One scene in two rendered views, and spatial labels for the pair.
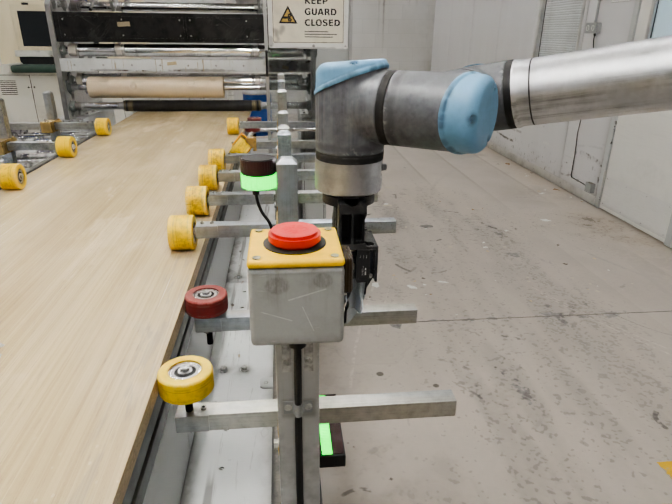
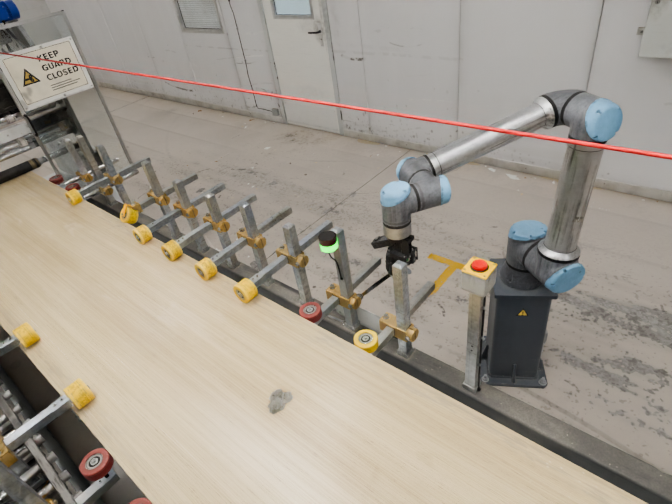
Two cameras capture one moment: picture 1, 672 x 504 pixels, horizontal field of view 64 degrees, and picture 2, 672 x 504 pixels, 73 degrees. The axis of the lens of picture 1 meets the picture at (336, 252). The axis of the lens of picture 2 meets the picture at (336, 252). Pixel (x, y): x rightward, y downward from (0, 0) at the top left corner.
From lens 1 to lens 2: 110 cm
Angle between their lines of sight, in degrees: 36
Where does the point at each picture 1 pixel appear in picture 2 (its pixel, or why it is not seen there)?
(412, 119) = (432, 202)
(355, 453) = not seen: hidden behind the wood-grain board
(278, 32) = (27, 94)
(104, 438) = (385, 374)
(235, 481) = not seen: hidden behind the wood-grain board
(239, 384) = not seen: hidden behind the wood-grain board
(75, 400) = (351, 375)
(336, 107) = (402, 209)
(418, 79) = (428, 187)
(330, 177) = (401, 233)
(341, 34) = (83, 77)
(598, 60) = (459, 150)
